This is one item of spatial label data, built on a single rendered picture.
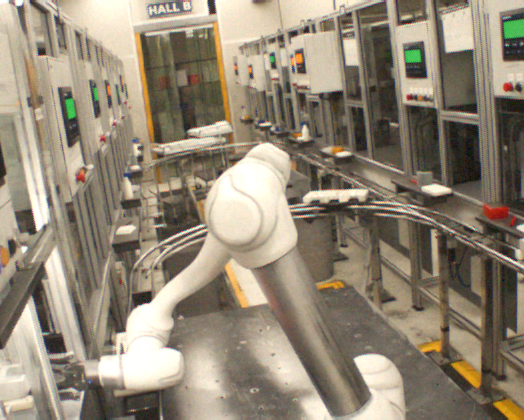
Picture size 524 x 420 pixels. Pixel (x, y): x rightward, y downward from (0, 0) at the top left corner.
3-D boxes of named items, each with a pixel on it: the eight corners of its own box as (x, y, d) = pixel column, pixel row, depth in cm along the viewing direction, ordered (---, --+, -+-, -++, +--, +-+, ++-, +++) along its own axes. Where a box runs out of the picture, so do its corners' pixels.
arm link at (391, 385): (403, 412, 150) (399, 341, 145) (409, 455, 132) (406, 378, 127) (343, 416, 152) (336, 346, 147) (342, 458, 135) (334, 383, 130)
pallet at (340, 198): (304, 212, 347) (302, 196, 344) (311, 206, 359) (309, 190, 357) (365, 210, 333) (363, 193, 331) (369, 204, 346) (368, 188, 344)
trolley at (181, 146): (174, 228, 669) (160, 144, 646) (158, 219, 717) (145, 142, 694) (241, 210, 708) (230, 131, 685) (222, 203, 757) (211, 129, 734)
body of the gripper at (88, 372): (104, 381, 145) (69, 384, 144) (100, 352, 144) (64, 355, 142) (102, 396, 138) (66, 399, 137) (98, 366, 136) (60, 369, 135)
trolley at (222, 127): (247, 191, 811) (238, 121, 788) (207, 199, 794) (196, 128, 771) (230, 182, 889) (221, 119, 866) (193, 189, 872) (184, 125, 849)
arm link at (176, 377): (126, 401, 140) (126, 367, 151) (188, 395, 142) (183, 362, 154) (121, 369, 135) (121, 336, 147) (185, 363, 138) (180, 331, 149)
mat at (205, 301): (273, 356, 343) (273, 354, 343) (176, 375, 334) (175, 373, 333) (193, 185, 904) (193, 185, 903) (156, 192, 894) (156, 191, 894)
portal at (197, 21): (238, 171, 979) (216, 14, 917) (157, 184, 957) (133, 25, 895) (237, 170, 989) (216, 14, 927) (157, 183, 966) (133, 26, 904)
